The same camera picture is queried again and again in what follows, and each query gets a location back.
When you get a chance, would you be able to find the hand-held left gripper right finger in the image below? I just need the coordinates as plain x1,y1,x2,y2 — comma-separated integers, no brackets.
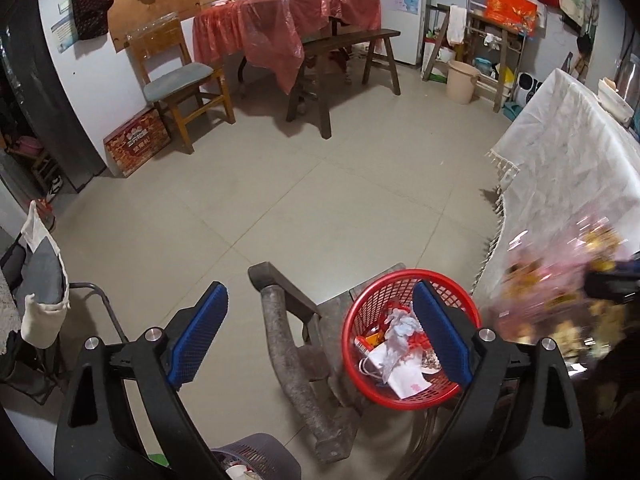
412,281,586,480

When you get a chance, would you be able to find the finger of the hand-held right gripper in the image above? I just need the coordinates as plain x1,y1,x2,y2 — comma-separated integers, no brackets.
584,259,640,306

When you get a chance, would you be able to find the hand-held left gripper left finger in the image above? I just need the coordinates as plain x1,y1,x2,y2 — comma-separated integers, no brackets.
54,281,229,480

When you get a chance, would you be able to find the white paper with pink print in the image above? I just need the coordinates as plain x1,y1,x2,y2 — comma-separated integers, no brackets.
387,367,432,400

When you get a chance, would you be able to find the red plastic basket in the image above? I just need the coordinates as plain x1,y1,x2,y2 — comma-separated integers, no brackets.
342,269,484,411

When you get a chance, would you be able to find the clear bag of gold candies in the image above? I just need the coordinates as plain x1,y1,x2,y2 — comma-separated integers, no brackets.
492,215,640,363

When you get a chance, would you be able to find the grey wooden stool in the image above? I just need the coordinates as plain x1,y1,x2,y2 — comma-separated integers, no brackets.
248,261,368,464

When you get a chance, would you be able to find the white tablecloth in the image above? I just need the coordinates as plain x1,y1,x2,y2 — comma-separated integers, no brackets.
472,67,640,306

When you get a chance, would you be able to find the grey plastic basket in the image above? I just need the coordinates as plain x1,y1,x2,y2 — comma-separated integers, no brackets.
210,434,304,480

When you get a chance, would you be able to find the cream cloth bag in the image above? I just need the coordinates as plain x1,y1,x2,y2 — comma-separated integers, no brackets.
20,200,70,349

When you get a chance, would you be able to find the red printed cardboard box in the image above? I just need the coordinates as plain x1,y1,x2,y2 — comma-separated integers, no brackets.
103,108,172,178

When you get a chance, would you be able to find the pink plastic bucket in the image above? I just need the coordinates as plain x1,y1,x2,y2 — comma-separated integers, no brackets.
445,60,481,105

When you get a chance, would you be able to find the wooden chair with grey seat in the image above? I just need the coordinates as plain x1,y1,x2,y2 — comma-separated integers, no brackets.
125,17,236,155

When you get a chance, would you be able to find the red gift box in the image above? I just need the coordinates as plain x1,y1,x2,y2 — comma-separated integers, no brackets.
486,0,539,36

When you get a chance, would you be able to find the dark wooden bench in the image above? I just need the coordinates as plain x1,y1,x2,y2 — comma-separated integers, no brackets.
286,29,402,140

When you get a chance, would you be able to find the red plastic table cover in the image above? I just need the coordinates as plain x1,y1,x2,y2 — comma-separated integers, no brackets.
192,0,382,95

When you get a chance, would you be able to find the dark patterned cloth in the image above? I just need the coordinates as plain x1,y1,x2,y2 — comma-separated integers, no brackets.
70,0,114,41

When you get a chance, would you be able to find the black folding chair frame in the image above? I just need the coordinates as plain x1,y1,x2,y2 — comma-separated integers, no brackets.
0,232,128,403

